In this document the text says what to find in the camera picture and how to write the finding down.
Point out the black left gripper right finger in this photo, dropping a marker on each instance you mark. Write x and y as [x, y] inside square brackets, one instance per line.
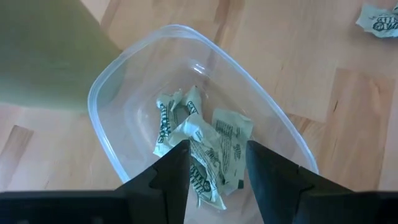
[280, 186]

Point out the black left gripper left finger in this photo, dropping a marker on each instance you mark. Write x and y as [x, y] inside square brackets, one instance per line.
[168, 186]

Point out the large clear plastic container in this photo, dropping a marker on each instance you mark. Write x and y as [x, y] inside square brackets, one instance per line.
[140, 93]

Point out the pale green mug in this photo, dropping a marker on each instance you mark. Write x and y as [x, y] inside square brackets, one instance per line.
[46, 56]

